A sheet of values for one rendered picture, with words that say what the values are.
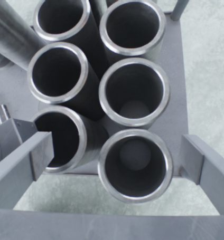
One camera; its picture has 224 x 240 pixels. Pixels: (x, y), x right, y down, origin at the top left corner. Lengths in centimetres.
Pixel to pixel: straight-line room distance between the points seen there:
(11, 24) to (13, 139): 38
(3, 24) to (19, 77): 27
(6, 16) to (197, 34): 84
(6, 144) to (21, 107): 48
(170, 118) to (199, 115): 32
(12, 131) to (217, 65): 91
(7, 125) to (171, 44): 57
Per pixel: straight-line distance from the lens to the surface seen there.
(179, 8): 68
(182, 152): 17
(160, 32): 35
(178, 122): 58
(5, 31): 55
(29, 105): 69
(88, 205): 90
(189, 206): 90
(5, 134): 24
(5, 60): 76
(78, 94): 32
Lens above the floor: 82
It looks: 79 degrees down
